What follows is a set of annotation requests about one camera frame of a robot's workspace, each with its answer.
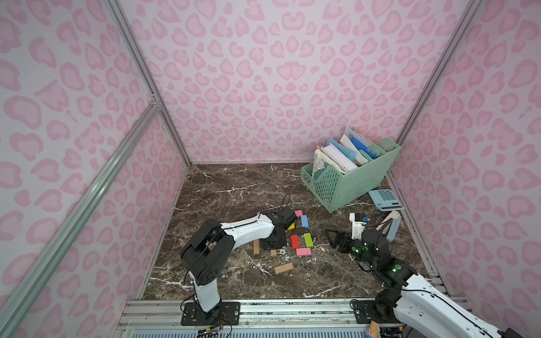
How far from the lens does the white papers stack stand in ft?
2.75

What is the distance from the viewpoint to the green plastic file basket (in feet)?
2.80

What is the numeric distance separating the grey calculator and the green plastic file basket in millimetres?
40

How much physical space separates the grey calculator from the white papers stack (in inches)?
10.2

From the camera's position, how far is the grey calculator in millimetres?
1003

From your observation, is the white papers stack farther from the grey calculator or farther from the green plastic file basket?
the grey calculator
